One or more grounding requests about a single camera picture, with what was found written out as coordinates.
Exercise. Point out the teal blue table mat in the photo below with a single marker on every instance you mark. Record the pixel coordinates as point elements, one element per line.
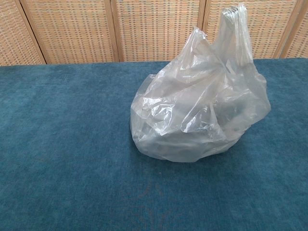
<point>72,144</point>

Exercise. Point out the woven bamboo screen panel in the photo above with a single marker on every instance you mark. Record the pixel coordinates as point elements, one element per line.
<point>156,24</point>
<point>12,36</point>
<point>302,31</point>
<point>72,29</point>
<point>269,29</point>

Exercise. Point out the translucent white plastic bag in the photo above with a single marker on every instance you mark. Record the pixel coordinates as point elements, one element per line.
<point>192,115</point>

